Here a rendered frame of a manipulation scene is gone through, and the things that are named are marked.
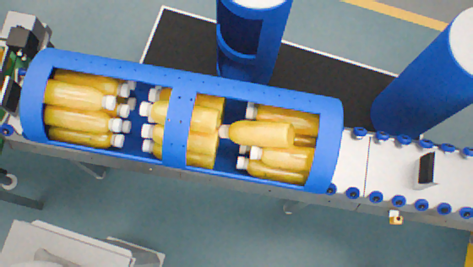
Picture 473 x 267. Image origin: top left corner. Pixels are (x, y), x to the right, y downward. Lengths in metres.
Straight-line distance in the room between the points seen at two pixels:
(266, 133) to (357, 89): 1.30
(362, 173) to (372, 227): 0.99
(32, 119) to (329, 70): 1.61
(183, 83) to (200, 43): 1.23
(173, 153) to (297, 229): 1.29
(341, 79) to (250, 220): 0.87
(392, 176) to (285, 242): 0.97
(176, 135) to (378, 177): 0.70
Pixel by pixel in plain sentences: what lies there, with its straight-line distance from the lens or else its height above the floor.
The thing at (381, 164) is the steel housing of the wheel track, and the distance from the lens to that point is 1.65.
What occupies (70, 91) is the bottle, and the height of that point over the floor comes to 1.20.
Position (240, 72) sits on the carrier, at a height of 0.16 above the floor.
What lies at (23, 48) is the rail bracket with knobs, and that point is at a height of 0.99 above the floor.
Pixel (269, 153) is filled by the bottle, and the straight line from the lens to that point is 1.35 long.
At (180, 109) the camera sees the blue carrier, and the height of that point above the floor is 1.23.
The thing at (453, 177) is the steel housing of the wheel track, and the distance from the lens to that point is 1.73.
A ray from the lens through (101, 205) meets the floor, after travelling 2.54.
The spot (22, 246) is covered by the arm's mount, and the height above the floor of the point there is 1.06.
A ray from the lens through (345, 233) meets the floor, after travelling 2.54.
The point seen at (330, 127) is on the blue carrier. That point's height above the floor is 1.23.
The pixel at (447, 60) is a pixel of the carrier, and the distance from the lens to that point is 1.78.
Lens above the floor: 2.46
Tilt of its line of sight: 75 degrees down
